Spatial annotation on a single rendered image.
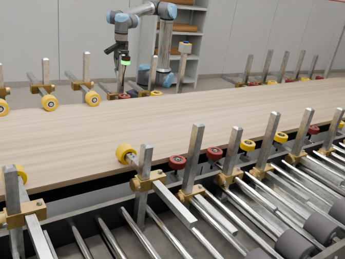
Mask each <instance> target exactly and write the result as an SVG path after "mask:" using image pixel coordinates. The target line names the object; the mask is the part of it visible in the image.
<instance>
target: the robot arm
mask: <svg viewBox="0 0 345 259"><path fill-rule="evenodd" d="M144 15H148V16H150V15H158V16H160V32H159V47H158V61H157V70H156V78H155V85H156V86H160V87H164V88H169V87H170V86H171V84H172V82H173V78H174V74H173V73H172V72H171V69H170V67H169V61H170V50H171V39H172V32H173V21H174V19H175V18H176V16H177V7H176V5H175V4H172V3H168V2H162V1H146V2H145V3H144V4H142V5H138V6H134V7H130V8H126V9H122V10H117V11H112V10H109V11H108V12H107V14H106V20H107V23H109V24H113V25H115V26H114V39H115V41H116V43H115V44H113V45H112V46H110V47H108V48H107V49H105V50H104V52H105V54H107V55H108V54H110V53H112V52H113V51H114V56H113V58H114V64H115V67H116V70H117V71H118V70H119V55H121V54H124V55H126V56H127V55H128V56H129V50H128V42H129V41H127V40H128V29H131V28H136V27H138V26H139V23H140V20H139V17H141V16H144ZM149 71H150V64H140V65H139V68H138V77H137V85H138V86H140V87H141V88H142V89H144V90H148V80H149Z"/></svg>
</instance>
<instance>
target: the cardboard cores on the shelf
mask: <svg viewBox="0 0 345 259"><path fill-rule="evenodd" d="M160 1H162V2H168V3H172V4H178V5H189V6H192V5H193V4H194V1H193V0H160ZM157 29H160V22H157ZM172 31H179V32H197V31H198V26H192V25H189V24H181V23H173V28H172ZM178 50H179V48H178V47H171V50H170V55H181V52H179V51H178ZM154 55H158V47H155V50H154Z"/></svg>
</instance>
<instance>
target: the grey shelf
mask: <svg viewBox="0 0 345 259"><path fill-rule="evenodd" d="M193 1H194V4H193V5H192V6H189V5H178V4H175V5H176V7H177V16H176V18H175V19H174V21H173V23H181V24H189V25H192V26H198V31H197V32H179V31H173V32H172V39H171V47H178V48H179V42H183V41H188V42H189V43H191V44H192V47H191V55H187V59H186V65H185V72H184V79H183V83H192V82H193V88H196V85H197V79H198V73H199V67H200V61H201V55H202V49H203V43H204V38H205V32H206V26H207V20H208V14H209V8H210V2H211V0H193ZM157 22H160V16H158V15H150V16H148V15H144V16H142V17H141V26H140V38H139V50H138V61H137V73H136V82H137V77H138V68H139V65H140V64H150V62H151V56H152V55H154V50H155V47H159V32H160V30H159V29H157ZM180 57H181V55H170V61H169V67H170V69H171V72H172V73H173V74H174V78H173V82H172V84H173V83H177V78H178V71H179V64H180Z"/></svg>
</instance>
